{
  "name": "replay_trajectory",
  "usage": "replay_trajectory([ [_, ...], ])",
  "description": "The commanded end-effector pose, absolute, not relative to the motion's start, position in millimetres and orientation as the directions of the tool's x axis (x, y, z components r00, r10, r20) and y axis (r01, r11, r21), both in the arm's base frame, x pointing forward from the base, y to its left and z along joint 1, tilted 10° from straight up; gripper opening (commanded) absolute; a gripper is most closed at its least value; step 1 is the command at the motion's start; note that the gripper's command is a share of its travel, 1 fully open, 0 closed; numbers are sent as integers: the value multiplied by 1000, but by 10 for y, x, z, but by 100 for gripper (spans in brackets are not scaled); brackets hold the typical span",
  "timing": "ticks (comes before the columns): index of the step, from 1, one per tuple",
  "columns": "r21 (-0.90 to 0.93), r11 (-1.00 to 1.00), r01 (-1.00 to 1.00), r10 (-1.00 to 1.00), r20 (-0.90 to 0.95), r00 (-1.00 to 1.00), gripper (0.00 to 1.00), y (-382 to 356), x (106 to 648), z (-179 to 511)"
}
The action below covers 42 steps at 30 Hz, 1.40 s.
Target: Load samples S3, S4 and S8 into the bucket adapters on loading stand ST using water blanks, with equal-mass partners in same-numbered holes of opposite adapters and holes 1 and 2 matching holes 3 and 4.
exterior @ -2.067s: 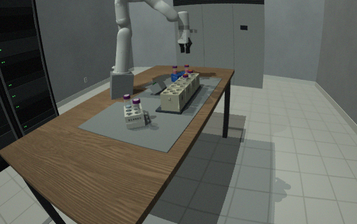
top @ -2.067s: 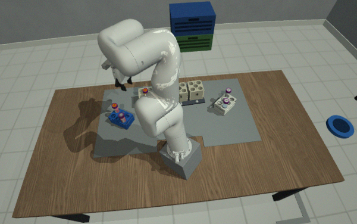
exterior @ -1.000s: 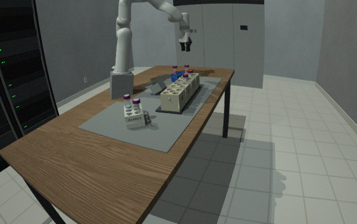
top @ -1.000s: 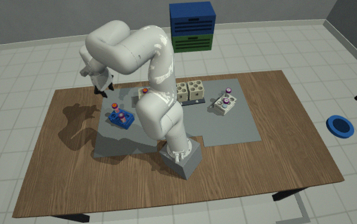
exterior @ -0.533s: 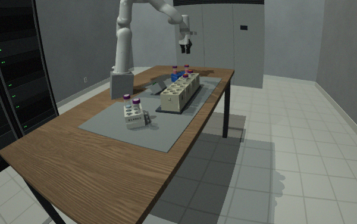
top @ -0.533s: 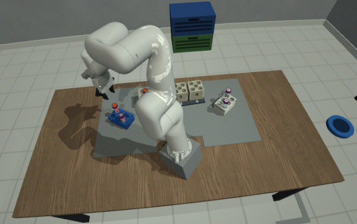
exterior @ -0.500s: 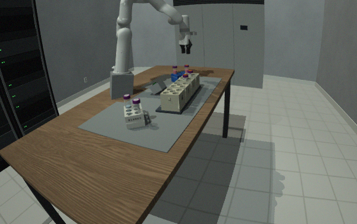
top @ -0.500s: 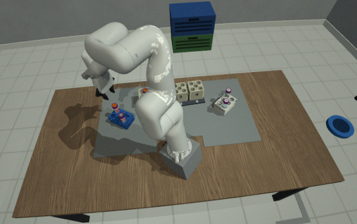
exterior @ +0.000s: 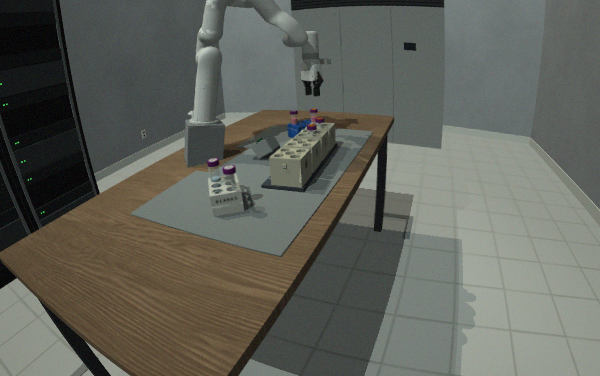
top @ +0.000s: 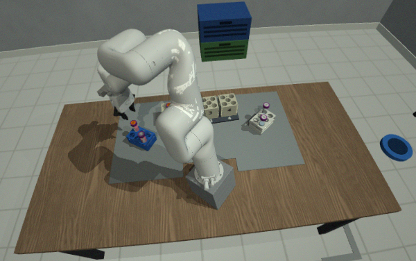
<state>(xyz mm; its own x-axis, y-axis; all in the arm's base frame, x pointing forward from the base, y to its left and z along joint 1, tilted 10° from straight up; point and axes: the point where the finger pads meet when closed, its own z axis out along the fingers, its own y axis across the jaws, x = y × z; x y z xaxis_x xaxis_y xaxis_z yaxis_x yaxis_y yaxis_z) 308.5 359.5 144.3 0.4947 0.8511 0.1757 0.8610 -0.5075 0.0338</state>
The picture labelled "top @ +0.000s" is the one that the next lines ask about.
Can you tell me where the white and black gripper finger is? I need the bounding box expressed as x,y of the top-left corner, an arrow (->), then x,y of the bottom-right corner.
129,102 -> 136,112
113,107 -> 128,120

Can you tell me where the blue tube rack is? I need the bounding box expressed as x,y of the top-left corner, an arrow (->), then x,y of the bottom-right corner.
126,126 -> 157,151

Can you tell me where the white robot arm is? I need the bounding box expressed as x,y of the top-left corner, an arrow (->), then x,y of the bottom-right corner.
97,29 -> 224,190

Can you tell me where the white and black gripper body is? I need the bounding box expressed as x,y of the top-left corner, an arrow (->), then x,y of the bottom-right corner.
109,87 -> 135,113

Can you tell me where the grey bench mat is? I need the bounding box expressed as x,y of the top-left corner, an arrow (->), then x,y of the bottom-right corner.
109,92 -> 305,184

